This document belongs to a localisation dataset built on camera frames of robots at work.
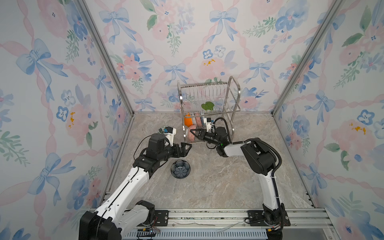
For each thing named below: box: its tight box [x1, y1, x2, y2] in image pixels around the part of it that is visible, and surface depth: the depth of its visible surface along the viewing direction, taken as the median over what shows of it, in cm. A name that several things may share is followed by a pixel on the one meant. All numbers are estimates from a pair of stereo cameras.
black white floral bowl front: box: [188, 124, 197, 143], surface depth 92 cm
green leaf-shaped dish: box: [201, 101, 215, 111], surface depth 88 cm
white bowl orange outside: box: [184, 112, 194, 128], surface depth 101 cm
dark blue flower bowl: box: [170, 159, 191, 179], surface depth 90 cm
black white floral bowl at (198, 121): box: [195, 116, 203, 128], surface depth 100 cm
